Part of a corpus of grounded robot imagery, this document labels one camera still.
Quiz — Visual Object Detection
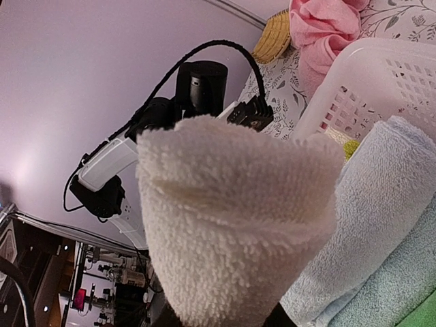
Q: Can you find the yellow dotted rolled towel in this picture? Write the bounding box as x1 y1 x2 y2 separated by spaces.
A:
325 127 360 161

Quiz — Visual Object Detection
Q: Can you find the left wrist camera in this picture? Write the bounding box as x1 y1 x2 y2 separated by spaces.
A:
217 95 274 132

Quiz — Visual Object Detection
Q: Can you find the pink towel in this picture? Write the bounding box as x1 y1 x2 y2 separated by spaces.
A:
290 0 369 98

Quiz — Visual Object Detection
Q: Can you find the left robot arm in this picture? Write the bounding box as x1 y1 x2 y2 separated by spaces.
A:
65 40 273 251

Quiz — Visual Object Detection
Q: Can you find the light blue rolled towel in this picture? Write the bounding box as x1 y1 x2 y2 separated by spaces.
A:
280 116 435 326

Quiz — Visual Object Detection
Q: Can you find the white plastic basket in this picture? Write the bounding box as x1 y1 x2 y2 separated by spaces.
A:
293 38 435 141

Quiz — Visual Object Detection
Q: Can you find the cream white towel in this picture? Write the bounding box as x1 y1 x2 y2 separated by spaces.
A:
149 133 344 326

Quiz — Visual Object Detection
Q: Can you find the green rolled towel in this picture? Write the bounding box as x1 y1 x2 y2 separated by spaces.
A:
396 292 436 327

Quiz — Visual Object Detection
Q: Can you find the grey blue rolled towel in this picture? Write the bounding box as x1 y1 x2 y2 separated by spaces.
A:
329 200 435 326

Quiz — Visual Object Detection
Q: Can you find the floral tablecloth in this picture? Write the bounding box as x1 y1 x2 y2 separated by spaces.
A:
260 1 435 140

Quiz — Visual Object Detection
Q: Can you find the yellow woven mat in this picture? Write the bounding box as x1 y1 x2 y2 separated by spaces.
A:
252 9 291 65

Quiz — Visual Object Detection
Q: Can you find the left aluminium frame post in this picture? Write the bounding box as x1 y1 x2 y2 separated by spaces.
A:
204 0 266 29

